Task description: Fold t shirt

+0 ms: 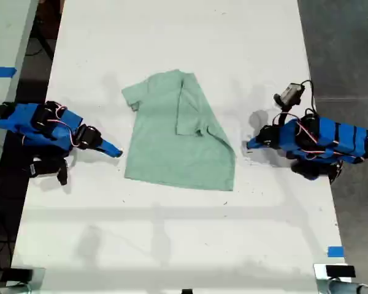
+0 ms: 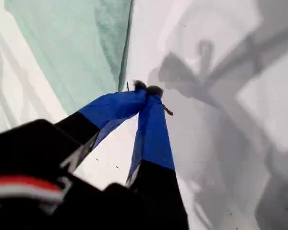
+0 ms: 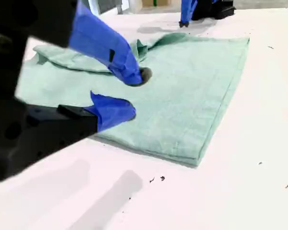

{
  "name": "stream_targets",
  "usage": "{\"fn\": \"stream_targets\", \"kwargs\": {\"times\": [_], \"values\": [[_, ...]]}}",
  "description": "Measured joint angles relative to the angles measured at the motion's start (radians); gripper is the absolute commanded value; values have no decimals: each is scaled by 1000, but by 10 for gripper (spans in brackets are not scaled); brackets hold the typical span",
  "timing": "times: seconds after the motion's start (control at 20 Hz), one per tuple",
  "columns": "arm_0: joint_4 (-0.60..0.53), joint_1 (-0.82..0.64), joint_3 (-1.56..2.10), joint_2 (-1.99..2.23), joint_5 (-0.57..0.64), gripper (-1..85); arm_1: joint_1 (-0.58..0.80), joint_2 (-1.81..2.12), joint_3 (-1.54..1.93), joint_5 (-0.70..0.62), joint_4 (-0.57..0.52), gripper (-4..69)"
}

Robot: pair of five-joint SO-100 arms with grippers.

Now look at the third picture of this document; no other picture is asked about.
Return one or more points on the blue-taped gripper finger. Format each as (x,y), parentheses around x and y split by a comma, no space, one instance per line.
(187,12)
(100,40)
(112,112)

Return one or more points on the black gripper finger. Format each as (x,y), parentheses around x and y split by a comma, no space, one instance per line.
(211,10)

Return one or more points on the pale green T-shirt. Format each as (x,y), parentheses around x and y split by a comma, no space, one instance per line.
(182,95)

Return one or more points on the brown cardboard box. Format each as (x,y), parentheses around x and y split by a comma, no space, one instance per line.
(160,2)

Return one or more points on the green pole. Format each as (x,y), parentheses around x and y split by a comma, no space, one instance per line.
(154,2)

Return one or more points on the white window frame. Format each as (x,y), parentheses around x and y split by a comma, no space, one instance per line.
(110,6)

